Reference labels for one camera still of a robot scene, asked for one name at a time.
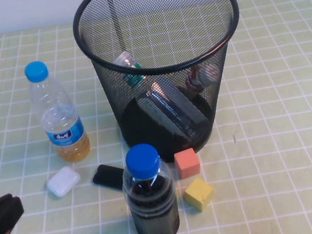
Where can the flat black remote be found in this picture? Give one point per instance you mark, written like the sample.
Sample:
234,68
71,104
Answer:
107,176

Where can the yellow cube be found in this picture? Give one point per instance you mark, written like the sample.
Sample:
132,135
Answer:
198,194

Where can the brown-labelled bottle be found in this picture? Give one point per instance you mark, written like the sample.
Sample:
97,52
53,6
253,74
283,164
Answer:
208,74

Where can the orange cube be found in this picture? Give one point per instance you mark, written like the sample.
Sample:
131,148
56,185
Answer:
187,165

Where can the light-blue-capped bottle, yellow liquid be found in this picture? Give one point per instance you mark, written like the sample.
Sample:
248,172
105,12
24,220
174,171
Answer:
58,122

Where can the green checked tablecloth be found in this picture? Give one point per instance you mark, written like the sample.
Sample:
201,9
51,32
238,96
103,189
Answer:
302,204

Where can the white earbuds case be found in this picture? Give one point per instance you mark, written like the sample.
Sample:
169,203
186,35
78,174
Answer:
63,182

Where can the clear bottle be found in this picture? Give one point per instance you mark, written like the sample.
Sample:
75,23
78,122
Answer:
172,106

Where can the black mesh wastebasket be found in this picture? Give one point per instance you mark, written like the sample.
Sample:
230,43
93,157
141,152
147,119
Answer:
162,34

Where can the blue-capped bottle, dark liquid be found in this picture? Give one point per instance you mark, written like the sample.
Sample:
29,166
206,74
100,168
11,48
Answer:
151,199

